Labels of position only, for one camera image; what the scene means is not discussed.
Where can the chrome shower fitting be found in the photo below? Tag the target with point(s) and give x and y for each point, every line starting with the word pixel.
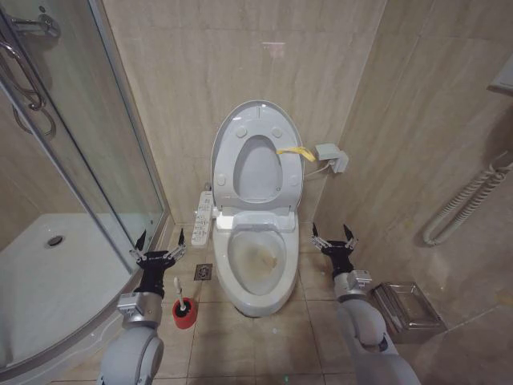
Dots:
pixel 36 24

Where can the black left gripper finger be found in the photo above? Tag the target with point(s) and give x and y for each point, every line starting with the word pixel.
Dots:
pixel 138 245
pixel 178 248

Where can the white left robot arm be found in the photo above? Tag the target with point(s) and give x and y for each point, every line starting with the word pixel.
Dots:
pixel 132 345

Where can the white wall fixture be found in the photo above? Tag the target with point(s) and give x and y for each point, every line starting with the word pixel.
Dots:
pixel 501 84

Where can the round shower drain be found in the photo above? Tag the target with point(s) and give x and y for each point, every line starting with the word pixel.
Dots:
pixel 55 240

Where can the white shower tray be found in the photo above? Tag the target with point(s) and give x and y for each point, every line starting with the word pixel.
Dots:
pixel 60 280

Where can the steel waste bin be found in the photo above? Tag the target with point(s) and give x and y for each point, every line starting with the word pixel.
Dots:
pixel 406 306

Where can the white toilet brush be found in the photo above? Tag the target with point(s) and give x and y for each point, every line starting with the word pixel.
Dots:
pixel 180 294

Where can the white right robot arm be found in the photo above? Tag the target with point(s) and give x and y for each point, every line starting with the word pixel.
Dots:
pixel 370 333

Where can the grey wall power box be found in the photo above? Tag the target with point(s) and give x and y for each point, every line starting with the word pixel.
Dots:
pixel 332 156

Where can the metal floor drain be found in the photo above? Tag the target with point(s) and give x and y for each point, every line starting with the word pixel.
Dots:
pixel 202 272

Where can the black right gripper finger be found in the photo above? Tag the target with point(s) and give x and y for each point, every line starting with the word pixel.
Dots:
pixel 316 238
pixel 349 238

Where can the red toilet brush holder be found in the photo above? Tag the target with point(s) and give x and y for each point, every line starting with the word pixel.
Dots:
pixel 185 314

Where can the white bidet control panel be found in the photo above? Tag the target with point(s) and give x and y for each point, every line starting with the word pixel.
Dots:
pixel 202 218

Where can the white toilet bowl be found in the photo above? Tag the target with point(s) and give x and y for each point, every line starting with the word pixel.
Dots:
pixel 256 260

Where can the glass shower enclosure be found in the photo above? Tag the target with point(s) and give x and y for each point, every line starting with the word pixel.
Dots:
pixel 60 140

